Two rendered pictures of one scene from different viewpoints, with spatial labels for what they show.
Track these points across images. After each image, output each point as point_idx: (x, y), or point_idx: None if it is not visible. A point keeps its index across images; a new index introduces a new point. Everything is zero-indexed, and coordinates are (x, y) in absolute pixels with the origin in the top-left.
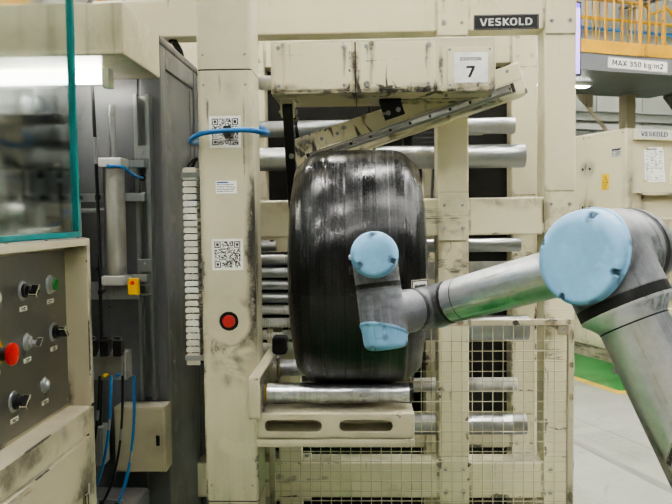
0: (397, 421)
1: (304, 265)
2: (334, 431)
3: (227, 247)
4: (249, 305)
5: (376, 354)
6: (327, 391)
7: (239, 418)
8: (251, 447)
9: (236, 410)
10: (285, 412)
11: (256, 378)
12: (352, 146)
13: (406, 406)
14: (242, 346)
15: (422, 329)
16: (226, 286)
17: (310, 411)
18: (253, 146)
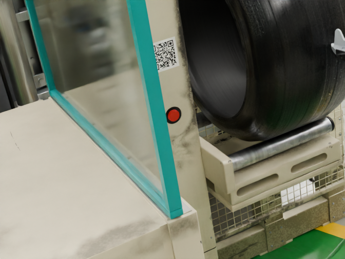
0: (330, 151)
1: (280, 57)
2: (287, 176)
3: (162, 49)
4: (189, 95)
5: (325, 108)
6: (275, 147)
7: (194, 191)
8: (206, 209)
9: (190, 186)
10: (249, 177)
11: (229, 160)
12: None
13: (323, 134)
14: (188, 132)
15: None
16: (166, 85)
17: (266, 168)
18: None
